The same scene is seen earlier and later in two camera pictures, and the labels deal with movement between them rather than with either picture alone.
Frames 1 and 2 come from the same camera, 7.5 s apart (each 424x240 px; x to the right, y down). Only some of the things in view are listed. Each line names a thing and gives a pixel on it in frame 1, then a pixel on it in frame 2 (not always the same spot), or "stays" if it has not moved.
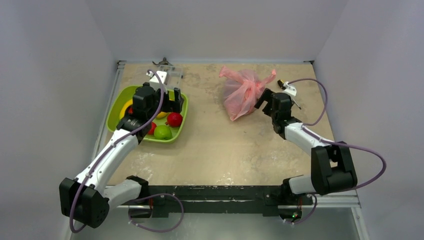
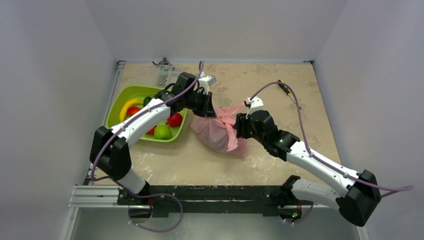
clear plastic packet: [174, 76] stays
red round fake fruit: [151, 131] stays
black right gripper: [268, 102] → [242, 126]
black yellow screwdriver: [281, 83] stays
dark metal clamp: [164, 62] stays
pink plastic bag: [242, 88] → [218, 132]
